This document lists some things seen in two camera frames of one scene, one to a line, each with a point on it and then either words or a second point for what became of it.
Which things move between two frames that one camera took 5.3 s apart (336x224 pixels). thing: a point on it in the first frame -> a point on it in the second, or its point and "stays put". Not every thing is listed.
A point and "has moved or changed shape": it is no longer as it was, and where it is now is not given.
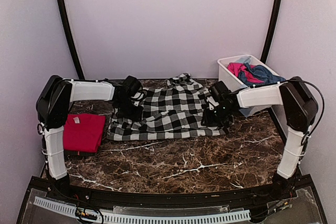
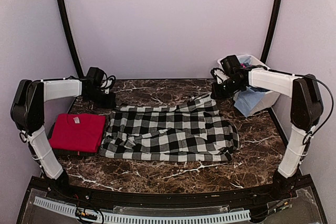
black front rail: (270, 194) stays put
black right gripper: (209, 120) -> (216, 94)
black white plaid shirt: (174, 110) has moved or changed shape
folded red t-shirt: (83, 132) stays put
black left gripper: (135, 116) -> (110, 104)
